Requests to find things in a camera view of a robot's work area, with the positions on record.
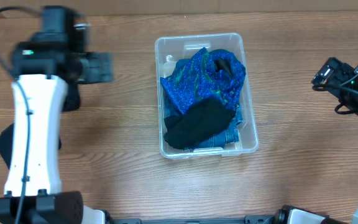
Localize black garment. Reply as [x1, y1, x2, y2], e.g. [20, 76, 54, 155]
[163, 98, 236, 150]
[62, 83, 81, 112]
[0, 123, 62, 169]

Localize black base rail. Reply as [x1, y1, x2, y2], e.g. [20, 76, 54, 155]
[107, 215, 275, 224]

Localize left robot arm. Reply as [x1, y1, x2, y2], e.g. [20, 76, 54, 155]
[0, 6, 112, 223]

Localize clear plastic storage bin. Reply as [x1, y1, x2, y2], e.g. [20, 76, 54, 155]
[155, 32, 259, 159]

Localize blue denim jeans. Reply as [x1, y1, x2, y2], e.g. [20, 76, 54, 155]
[162, 58, 244, 151]

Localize sparkly blue garment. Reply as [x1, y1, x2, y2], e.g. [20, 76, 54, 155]
[160, 48, 246, 114]

